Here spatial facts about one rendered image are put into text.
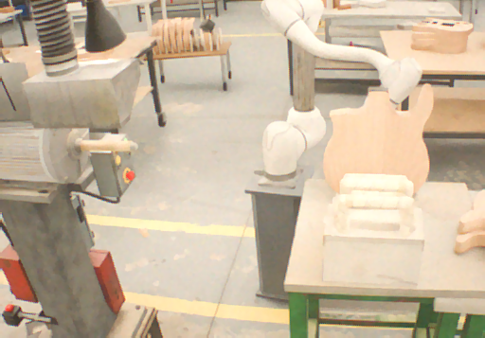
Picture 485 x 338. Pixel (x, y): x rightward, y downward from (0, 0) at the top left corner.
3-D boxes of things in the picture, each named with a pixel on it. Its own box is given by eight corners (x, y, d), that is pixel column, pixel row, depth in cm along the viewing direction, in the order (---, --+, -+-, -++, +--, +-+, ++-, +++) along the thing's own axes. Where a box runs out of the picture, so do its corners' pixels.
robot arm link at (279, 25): (292, 19, 182) (312, 12, 191) (261, -9, 187) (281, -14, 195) (278, 42, 192) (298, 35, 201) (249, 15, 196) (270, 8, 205)
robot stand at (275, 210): (270, 264, 277) (261, 161, 244) (315, 271, 268) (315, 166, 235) (255, 295, 254) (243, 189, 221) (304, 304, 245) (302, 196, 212)
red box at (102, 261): (71, 308, 210) (47, 249, 193) (82, 291, 221) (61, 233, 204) (116, 316, 205) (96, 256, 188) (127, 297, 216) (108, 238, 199)
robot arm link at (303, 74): (279, 151, 236) (305, 133, 250) (306, 160, 227) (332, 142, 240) (274, -6, 199) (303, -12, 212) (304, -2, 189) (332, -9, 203)
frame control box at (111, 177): (68, 213, 184) (51, 157, 172) (91, 186, 203) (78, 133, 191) (120, 218, 179) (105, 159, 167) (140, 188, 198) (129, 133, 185)
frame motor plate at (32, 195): (-27, 197, 156) (-31, 188, 154) (9, 165, 177) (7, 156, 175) (50, 204, 148) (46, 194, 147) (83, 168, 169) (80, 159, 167)
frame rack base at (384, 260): (321, 283, 130) (322, 236, 122) (326, 249, 143) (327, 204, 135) (418, 287, 124) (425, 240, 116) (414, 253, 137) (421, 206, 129)
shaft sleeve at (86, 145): (86, 143, 151) (83, 151, 150) (81, 138, 148) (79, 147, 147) (134, 144, 147) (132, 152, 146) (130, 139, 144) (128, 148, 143)
